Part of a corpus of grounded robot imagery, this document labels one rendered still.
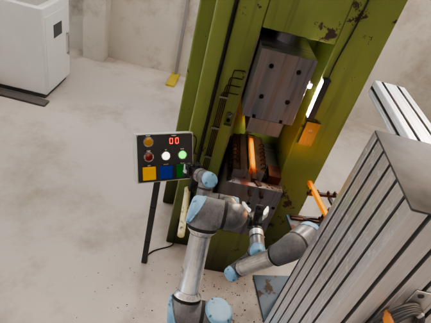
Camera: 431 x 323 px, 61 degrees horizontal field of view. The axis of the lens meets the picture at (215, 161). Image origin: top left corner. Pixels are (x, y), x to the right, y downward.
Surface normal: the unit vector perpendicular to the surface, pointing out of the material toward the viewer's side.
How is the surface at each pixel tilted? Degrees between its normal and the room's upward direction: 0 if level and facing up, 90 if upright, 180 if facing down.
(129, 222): 0
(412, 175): 0
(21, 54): 90
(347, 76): 90
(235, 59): 90
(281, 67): 90
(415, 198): 0
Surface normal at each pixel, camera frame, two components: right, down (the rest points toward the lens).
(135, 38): -0.11, 0.58
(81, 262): 0.22, -0.78
